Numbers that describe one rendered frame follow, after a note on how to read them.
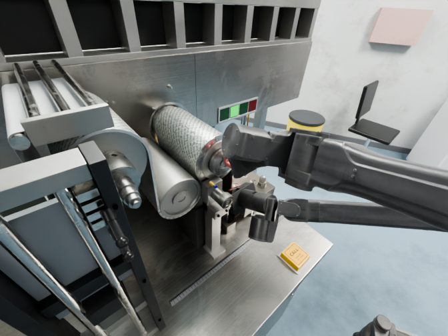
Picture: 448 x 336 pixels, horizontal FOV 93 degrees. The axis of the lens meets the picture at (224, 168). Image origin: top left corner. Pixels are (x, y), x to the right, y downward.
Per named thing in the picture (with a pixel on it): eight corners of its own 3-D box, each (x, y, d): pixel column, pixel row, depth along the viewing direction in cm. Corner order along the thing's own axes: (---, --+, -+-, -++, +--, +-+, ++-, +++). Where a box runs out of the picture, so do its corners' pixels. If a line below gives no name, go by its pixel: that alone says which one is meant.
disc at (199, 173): (193, 189, 56) (199, 138, 48) (192, 189, 56) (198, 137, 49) (233, 175, 65) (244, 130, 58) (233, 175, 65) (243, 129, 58)
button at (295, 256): (297, 272, 69) (299, 268, 68) (279, 256, 73) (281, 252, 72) (309, 259, 73) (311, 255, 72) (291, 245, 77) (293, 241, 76)
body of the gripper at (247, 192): (254, 199, 71) (271, 203, 65) (231, 214, 65) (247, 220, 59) (249, 181, 69) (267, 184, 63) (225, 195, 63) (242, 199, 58)
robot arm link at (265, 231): (298, 203, 62) (301, 205, 53) (291, 243, 61) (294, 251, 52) (257, 195, 64) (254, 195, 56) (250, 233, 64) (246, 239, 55)
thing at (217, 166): (213, 180, 56) (211, 158, 51) (209, 176, 57) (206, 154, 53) (235, 167, 60) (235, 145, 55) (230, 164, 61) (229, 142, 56)
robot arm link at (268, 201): (282, 196, 58) (269, 193, 55) (278, 221, 58) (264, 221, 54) (263, 192, 64) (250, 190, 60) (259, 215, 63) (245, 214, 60)
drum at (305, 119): (309, 156, 287) (324, 112, 249) (309, 174, 257) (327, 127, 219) (279, 151, 294) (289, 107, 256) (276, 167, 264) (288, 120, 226)
